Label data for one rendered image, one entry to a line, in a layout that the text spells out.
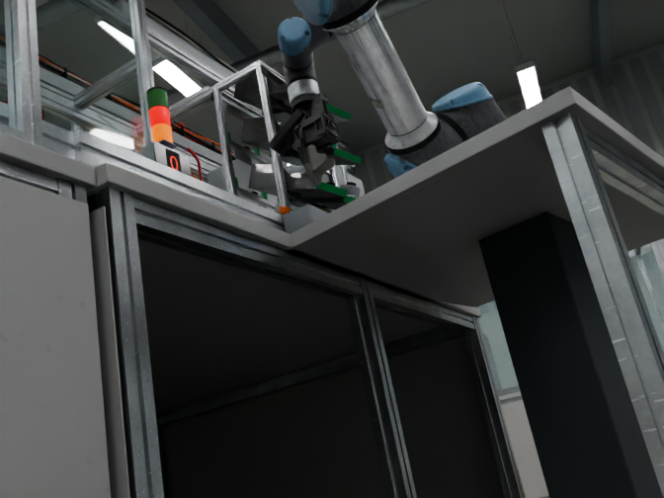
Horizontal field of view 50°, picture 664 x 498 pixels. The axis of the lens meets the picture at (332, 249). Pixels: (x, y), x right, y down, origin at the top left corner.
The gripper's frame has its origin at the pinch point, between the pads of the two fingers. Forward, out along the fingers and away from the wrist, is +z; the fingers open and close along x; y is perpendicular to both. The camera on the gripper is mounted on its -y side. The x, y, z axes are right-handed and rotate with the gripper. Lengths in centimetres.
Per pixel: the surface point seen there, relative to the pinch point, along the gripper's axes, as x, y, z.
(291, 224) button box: -12.7, -0.5, 13.9
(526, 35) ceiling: 719, -30, -449
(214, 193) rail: -34.8, -2.5, 12.1
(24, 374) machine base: -81, 3, 50
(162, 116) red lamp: -13.9, -30.1, -26.3
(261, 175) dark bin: 30, -33, -25
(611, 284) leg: -31, 58, 49
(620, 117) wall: 877, 34, -359
